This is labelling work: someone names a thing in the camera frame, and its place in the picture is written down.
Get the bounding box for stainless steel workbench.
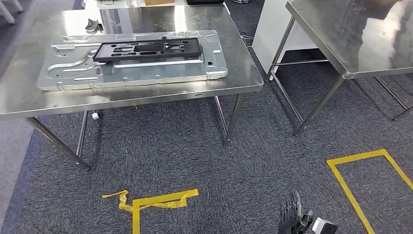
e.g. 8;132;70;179
0;3;264;172

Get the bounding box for small grey metal bracket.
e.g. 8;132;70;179
85;19;104;34

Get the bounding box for stainless steel table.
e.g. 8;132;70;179
266;0;413;137

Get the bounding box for black plastic trim panel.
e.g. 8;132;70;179
93;37;203;63

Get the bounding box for white frame table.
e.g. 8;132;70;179
0;0;24;25

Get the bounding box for stamped silver sheet-metal panel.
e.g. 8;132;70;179
36;30;228;92

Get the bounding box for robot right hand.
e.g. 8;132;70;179
278;191;314;234

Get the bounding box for white cabinet desk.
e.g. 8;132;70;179
251;0;319;74

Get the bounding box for crumpled yellow floor tape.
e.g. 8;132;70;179
101;189;200;234

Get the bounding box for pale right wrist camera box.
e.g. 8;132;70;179
311;217;338;234

